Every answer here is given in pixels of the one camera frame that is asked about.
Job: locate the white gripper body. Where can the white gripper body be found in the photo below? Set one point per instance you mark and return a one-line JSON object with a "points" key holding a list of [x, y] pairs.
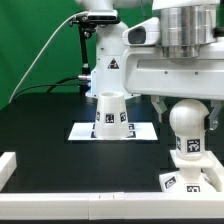
{"points": [[147, 72]]}

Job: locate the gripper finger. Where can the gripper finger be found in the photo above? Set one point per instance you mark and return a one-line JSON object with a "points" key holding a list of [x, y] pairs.
{"points": [[160, 107], [213, 118]]}

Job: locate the white lamp bulb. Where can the white lamp bulb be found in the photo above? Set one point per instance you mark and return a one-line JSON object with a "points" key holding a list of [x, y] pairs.
{"points": [[187, 120]]}

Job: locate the white lamp base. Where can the white lamp base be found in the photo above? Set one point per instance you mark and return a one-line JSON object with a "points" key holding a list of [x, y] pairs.
{"points": [[189, 177]]}

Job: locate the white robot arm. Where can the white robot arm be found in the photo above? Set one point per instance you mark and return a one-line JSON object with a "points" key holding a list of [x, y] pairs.
{"points": [[161, 48]]}

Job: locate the white lamp shade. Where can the white lamp shade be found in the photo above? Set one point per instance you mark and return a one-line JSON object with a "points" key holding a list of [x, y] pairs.
{"points": [[111, 122]]}

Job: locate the white tag sheet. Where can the white tag sheet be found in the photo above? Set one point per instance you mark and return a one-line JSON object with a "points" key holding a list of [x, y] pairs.
{"points": [[137, 131]]}

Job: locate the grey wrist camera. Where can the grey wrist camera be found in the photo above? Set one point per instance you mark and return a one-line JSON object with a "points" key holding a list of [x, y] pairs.
{"points": [[146, 33]]}

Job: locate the white right rail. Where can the white right rail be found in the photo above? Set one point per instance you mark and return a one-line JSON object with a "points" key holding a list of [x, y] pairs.
{"points": [[216, 175]]}

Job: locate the white rail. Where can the white rail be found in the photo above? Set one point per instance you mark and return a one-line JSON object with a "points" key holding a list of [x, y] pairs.
{"points": [[109, 206], [216, 175], [8, 165]]}

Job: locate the black rear camera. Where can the black rear camera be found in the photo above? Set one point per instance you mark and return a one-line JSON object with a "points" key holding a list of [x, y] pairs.
{"points": [[95, 17]]}

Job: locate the black camera stand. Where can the black camera stand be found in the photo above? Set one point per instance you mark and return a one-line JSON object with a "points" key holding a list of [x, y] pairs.
{"points": [[84, 34]]}

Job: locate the white front rail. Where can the white front rail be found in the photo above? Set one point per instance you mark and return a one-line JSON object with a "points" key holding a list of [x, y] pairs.
{"points": [[109, 206]]}

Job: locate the white left rail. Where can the white left rail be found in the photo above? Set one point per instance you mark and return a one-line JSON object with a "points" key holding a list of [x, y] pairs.
{"points": [[8, 165]]}

